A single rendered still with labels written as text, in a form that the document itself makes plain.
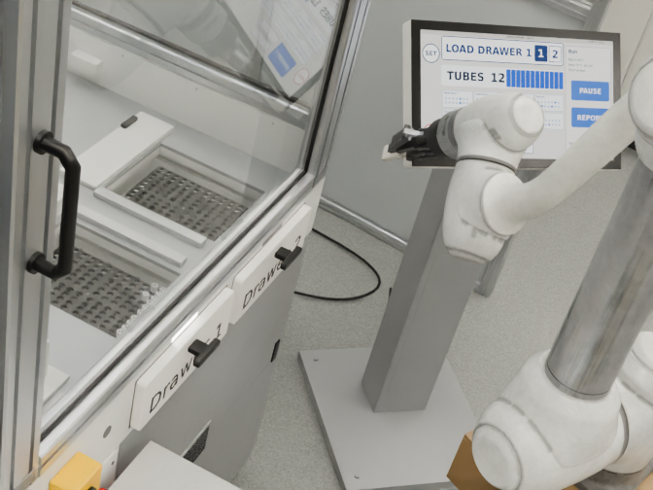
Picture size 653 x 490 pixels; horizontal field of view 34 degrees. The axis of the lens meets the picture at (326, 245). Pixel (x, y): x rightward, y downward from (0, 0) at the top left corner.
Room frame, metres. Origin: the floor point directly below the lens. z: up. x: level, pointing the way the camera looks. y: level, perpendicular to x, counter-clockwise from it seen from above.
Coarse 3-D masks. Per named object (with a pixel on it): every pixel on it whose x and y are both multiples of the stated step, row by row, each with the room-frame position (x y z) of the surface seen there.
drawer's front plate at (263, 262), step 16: (304, 208) 1.73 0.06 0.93; (288, 224) 1.66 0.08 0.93; (304, 224) 1.72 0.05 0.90; (272, 240) 1.60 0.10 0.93; (288, 240) 1.65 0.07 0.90; (256, 256) 1.54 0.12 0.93; (272, 256) 1.58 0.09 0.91; (240, 272) 1.48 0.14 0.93; (256, 272) 1.52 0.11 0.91; (240, 288) 1.46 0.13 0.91; (240, 304) 1.48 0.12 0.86
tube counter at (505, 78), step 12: (492, 72) 2.13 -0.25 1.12; (504, 72) 2.14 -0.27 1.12; (516, 72) 2.15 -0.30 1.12; (528, 72) 2.17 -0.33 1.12; (540, 72) 2.18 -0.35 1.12; (552, 72) 2.19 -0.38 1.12; (492, 84) 2.11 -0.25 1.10; (504, 84) 2.13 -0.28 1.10; (516, 84) 2.14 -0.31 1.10; (528, 84) 2.15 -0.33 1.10; (540, 84) 2.17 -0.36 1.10; (552, 84) 2.18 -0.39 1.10
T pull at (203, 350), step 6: (192, 342) 1.30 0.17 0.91; (198, 342) 1.30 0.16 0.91; (204, 342) 1.31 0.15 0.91; (210, 342) 1.31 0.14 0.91; (216, 342) 1.31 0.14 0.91; (192, 348) 1.28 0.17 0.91; (198, 348) 1.29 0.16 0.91; (204, 348) 1.29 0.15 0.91; (210, 348) 1.29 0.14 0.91; (216, 348) 1.31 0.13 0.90; (192, 354) 1.28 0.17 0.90; (198, 354) 1.28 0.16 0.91; (204, 354) 1.28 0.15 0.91; (210, 354) 1.29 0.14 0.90; (198, 360) 1.26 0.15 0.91; (204, 360) 1.27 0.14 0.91; (198, 366) 1.25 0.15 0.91
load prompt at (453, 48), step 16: (448, 48) 2.11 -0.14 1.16; (464, 48) 2.13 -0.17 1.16; (480, 48) 2.15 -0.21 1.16; (496, 48) 2.16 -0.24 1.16; (512, 48) 2.18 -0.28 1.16; (528, 48) 2.20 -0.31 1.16; (544, 48) 2.22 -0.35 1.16; (560, 48) 2.23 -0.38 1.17; (544, 64) 2.20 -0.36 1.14; (560, 64) 2.21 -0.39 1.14
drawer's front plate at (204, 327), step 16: (224, 288) 1.43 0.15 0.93; (224, 304) 1.40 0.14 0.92; (208, 320) 1.35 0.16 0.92; (224, 320) 1.42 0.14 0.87; (192, 336) 1.30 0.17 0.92; (208, 336) 1.36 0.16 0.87; (176, 352) 1.25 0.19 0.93; (160, 368) 1.20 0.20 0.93; (176, 368) 1.26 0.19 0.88; (192, 368) 1.32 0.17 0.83; (144, 384) 1.16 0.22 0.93; (160, 384) 1.21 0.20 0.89; (176, 384) 1.27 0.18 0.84; (144, 400) 1.16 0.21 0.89; (160, 400) 1.22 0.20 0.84; (144, 416) 1.17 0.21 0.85
